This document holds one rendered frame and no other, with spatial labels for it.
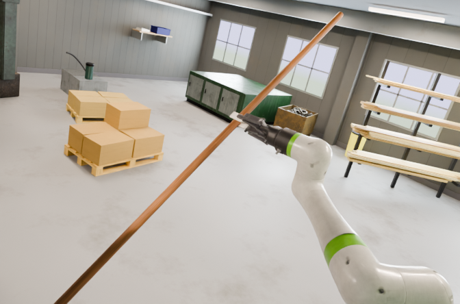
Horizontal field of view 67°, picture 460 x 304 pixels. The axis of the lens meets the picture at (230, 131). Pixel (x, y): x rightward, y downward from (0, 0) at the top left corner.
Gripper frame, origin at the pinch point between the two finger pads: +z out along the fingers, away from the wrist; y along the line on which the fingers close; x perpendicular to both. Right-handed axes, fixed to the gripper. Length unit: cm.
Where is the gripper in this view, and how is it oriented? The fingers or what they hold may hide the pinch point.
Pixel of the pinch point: (239, 120)
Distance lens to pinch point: 137.0
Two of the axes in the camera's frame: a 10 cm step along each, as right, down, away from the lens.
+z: -7.2, -3.5, 5.9
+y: 2.6, 6.5, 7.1
